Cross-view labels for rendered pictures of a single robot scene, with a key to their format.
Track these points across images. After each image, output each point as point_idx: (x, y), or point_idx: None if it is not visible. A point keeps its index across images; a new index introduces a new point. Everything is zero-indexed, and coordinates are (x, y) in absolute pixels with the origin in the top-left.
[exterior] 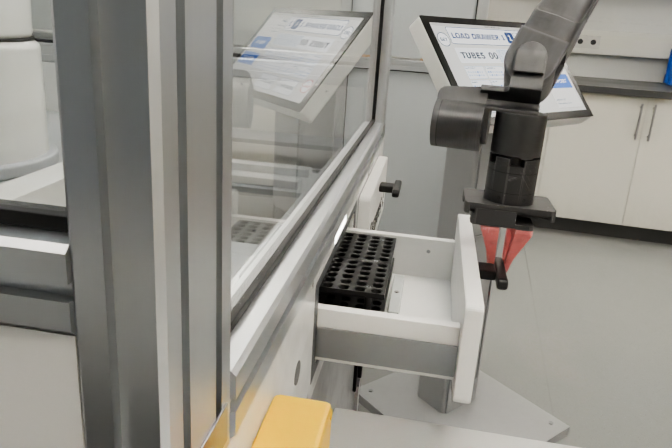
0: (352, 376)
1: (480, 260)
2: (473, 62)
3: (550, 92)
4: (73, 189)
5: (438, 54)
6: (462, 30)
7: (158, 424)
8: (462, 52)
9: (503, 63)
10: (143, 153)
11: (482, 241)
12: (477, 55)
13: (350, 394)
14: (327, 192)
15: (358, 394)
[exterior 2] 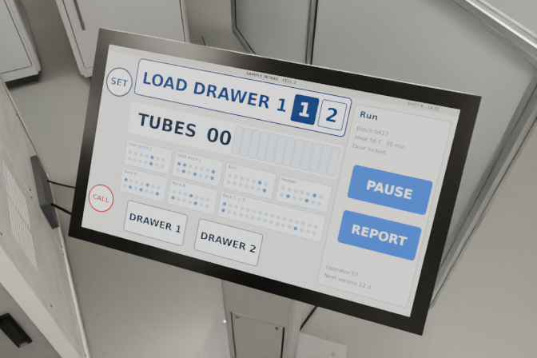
0: (1, 340)
1: (255, 335)
2: (156, 137)
3: (321, 247)
4: None
5: (88, 107)
6: (177, 72)
7: None
8: (144, 114)
9: (233, 157)
10: None
11: (253, 323)
12: (177, 127)
13: (1, 348)
14: None
15: (59, 344)
